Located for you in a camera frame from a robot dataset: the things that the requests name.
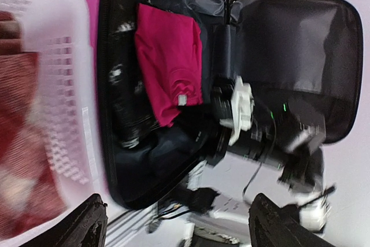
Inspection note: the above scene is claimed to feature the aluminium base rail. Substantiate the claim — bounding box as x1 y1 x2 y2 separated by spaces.
105 194 251 246

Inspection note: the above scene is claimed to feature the black white patterned garment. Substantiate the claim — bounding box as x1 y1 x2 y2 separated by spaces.
108 0 158 148

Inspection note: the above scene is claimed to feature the red plaid garment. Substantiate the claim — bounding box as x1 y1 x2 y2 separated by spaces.
1 11 65 239

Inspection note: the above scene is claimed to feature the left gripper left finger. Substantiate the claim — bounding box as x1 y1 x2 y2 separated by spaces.
11 193 108 246

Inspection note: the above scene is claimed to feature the pink hard-shell suitcase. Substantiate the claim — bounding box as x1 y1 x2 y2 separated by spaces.
87 0 363 210

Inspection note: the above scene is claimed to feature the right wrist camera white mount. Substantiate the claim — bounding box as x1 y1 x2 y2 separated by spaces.
220 76 254 146

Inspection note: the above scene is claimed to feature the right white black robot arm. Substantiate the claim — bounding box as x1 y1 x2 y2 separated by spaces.
206 76 332 232

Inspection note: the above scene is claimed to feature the solid red garment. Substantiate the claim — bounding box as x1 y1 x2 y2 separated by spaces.
134 3 203 127

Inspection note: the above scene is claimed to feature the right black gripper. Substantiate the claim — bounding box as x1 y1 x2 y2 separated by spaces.
196 76 327 172

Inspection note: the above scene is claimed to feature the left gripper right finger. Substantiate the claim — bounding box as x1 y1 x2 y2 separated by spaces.
249 193 331 247

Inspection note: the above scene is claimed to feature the white perforated plastic basket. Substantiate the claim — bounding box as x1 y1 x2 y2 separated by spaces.
0 0 106 204

